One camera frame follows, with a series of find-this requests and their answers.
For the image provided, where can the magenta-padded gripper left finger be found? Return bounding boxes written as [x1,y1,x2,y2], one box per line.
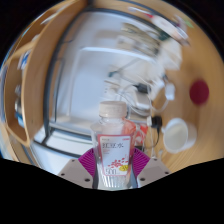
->
[57,147,98,188]

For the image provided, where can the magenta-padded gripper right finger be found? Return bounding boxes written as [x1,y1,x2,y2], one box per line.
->
[131,147,172,188]

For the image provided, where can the clear drink bottle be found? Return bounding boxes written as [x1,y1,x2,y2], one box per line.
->
[90,100,138,191]

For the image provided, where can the white cup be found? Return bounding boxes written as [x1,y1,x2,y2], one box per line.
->
[161,117,198,155]

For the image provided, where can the small black adapter block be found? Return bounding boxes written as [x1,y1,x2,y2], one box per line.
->
[151,114,164,129]

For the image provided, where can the small white case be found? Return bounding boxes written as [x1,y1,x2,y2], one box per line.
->
[163,82,177,101]

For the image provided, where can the black charger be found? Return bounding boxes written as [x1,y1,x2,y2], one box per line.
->
[136,83,150,95]

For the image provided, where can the flat round red coaster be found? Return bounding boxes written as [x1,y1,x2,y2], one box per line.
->
[189,79,210,106]

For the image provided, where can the grey metal bed frame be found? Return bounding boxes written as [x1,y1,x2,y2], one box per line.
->
[43,6,174,158]

